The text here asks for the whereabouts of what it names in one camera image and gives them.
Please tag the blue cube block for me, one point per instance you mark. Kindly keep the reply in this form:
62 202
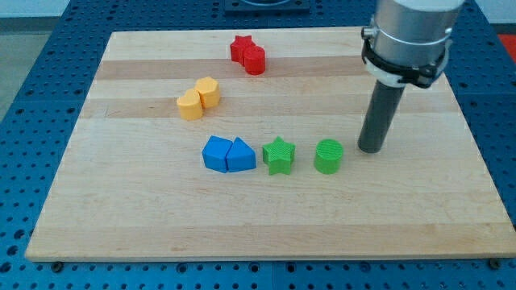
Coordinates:
215 152

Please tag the green star block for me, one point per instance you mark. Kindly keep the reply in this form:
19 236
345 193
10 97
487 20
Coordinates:
278 156

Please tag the yellow heart block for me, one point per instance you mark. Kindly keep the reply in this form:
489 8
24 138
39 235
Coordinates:
189 105

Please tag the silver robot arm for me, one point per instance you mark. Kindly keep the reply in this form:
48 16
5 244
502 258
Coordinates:
408 41

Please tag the yellow pentagon block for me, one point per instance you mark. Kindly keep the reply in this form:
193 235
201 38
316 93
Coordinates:
209 91

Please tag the red cylinder block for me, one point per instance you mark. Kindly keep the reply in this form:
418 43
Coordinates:
254 60

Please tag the wooden board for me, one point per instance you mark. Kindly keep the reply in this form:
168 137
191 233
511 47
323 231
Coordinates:
132 184

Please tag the blue triangle block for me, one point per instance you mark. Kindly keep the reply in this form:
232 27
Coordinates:
240 157

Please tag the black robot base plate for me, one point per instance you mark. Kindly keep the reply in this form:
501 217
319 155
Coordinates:
245 6

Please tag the red star block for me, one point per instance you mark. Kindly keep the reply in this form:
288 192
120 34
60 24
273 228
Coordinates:
238 47

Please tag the green cylinder block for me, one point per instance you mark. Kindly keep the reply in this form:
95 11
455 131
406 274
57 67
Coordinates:
328 156

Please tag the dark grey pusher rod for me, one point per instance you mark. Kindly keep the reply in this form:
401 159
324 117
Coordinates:
381 110

